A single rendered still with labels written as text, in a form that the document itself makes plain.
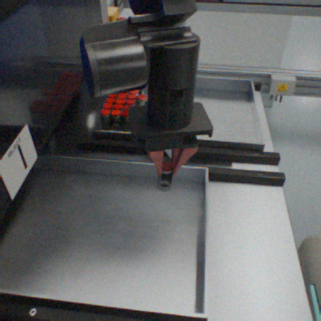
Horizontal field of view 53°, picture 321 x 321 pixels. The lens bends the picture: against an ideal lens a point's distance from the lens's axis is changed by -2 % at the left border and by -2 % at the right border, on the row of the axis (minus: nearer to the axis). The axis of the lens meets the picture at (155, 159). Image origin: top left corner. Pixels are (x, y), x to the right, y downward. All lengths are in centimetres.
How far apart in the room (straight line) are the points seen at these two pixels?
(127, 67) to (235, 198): 33
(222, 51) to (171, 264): 196
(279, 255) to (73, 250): 31
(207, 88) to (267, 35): 149
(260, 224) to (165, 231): 15
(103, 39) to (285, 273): 39
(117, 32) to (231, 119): 46
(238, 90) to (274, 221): 41
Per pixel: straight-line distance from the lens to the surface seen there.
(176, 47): 35
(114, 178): 60
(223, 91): 86
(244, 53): 235
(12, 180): 45
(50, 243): 53
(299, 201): 188
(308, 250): 136
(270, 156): 65
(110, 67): 33
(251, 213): 57
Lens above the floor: 131
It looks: 42 degrees down
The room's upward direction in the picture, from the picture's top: straight up
